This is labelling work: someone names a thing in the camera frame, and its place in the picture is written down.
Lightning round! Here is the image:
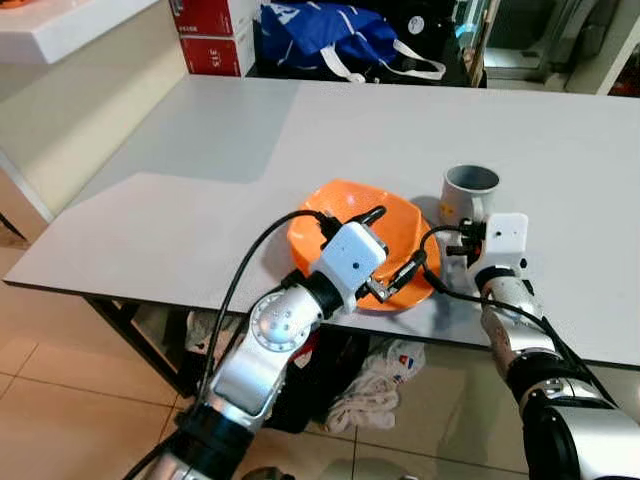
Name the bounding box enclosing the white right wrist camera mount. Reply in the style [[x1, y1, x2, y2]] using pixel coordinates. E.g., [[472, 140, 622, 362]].
[[482, 212, 530, 273]]

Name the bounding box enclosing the red cardboard box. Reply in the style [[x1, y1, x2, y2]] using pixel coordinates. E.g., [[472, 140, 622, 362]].
[[180, 32, 257, 78], [167, 0, 253, 39]]

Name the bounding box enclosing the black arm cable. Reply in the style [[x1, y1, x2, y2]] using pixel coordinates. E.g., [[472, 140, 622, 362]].
[[195, 208, 346, 401], [417, 224, 640, 421]]

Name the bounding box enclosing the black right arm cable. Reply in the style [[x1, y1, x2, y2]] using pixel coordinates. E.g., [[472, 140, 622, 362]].
[[417, 224, 640, 421]]

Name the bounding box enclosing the blue bag with white handles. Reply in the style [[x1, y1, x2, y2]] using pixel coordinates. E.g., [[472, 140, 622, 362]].
[[258, 0, 448, 84]]

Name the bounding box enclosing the grey metal appliance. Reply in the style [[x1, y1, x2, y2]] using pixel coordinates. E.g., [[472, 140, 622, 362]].
[[485, 0, 623, 93]]

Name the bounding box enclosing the black bag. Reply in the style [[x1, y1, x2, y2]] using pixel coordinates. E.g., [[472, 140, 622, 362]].
[[268, 325, 373, 435]]

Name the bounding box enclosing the grey mug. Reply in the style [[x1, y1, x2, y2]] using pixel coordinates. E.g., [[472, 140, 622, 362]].
[[441, 164, 502, 229]]

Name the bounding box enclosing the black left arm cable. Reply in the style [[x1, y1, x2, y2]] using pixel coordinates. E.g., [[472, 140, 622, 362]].
[[195, 208, 346, 401]]

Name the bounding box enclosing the white and red cloth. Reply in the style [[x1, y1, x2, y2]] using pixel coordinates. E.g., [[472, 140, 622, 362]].
[[184, 308, 321, 369]]

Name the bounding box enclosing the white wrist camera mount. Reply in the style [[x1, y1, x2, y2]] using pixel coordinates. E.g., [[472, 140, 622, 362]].
[[482, 212, 530, 273], [316, 221, 390, 301]]

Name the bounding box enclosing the black box with round emblem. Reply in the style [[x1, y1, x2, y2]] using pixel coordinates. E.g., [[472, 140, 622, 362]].
[[385, 0, 488, 87]]

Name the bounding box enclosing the white counter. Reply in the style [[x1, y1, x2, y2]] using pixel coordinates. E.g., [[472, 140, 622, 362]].
[[0, 0, 163, 67]]

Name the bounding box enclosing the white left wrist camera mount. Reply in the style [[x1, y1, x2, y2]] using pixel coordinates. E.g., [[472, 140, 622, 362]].
[[316, 221, 390, 301]]

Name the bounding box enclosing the orange plastic bowl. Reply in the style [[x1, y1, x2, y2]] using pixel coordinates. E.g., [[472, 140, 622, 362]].
[[287, 178, 442, 312]]

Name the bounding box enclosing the white cloth with red-blue print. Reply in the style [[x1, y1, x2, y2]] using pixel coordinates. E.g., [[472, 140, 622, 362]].
[[323, 337, 428, 434]]

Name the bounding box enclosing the white shelf frame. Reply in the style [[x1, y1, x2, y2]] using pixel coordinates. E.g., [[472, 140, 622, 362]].
[[592, 15, 640, 99]]

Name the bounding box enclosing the black table frame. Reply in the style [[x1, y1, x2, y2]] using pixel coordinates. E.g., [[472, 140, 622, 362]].
[[84, 294, 203, 397]]

